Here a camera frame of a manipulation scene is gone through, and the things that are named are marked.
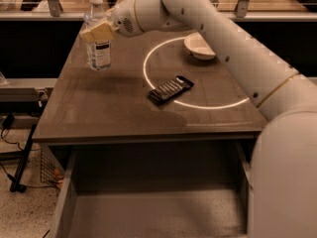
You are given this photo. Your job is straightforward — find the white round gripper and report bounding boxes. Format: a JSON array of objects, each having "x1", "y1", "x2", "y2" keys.
[{"x1": 79, "y1": 0, "x2": 139, "y2": 43}]

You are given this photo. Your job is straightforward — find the clear plastic water bottle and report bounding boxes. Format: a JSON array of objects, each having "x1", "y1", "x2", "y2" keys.
[{"x1": 83, "y1": 0, "x2": 111, "y2": 71}]

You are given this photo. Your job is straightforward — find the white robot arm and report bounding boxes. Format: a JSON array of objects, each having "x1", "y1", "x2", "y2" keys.
[{"x1": 80, "y1": 0, "x2": 317, "y2": 238}]

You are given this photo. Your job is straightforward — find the grey cabinet with top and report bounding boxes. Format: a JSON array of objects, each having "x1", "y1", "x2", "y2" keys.
[{"x1": 32, "y1": 20, "x2": 268, "y2": 171}]

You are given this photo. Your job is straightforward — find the open grey top drawer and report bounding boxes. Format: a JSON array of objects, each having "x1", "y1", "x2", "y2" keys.
[{"x1": 49, "y1": 140, "x2": 250, "y2": 238}]

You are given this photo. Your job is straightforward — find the black snack bar packet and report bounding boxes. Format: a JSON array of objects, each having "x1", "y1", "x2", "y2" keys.
[{"x1": 148, "y1": 75, "x2": 194, "y2": 105}]

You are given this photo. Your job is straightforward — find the white paper bowl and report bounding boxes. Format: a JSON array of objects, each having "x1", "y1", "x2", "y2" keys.
[{"x1": 184, "y1": 33, "x2": 216, "y2": 60}]

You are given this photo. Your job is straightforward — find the black stand leg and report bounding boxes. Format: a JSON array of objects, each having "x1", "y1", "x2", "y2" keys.
[{"x1": 10, "y1": 125, "x2": 36, "y2": 192}]

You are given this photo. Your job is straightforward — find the metal railing frame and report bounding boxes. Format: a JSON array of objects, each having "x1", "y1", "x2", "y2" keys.
[{"x1": 1, "y1": 0, "x2": 317, "y2": 22}]

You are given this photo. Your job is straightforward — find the black wire basket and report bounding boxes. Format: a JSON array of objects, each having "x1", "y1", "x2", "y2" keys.
[{"x1": 40, "y1": 152, "x2": 63, "y2": 189}]

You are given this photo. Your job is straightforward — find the black floor cable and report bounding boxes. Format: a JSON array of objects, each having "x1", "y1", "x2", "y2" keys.
[{"x1": 0, "y1": 113, "x2": 60, "y2": 190}]

